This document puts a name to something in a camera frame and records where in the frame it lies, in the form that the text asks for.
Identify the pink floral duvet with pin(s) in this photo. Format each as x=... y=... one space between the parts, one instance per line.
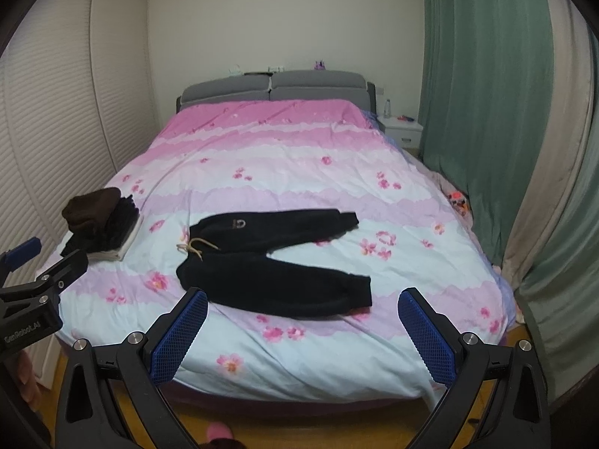
x=272 y=156

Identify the white louvered wardrobe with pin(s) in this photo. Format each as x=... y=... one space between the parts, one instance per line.
x=76 y=106

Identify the beige curtain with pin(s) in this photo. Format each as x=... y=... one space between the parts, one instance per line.
x=563 y=146

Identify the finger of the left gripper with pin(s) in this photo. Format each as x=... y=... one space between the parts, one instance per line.
x=15 y=258
x=60 y=276

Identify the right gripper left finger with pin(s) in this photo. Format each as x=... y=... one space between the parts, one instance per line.
x=89 y=415

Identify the black pants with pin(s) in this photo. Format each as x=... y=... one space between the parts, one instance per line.
x=228 y=257

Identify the clear bottle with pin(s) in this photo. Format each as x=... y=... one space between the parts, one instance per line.
x=387 y=109

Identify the grey bed headboard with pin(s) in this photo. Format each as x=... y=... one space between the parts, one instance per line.
x=285 y=85

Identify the pink slipper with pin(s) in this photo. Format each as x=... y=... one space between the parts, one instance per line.
x=220 y=436

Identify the green curtain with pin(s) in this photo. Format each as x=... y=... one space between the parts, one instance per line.
x=486 y=91

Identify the stack of folded clothes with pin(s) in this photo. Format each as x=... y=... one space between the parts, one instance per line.
x=102 y=223

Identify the white nightstand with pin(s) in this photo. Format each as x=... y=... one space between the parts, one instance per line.
x=405 y=133

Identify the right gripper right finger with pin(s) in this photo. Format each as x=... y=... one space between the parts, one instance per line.
x=516 y=414

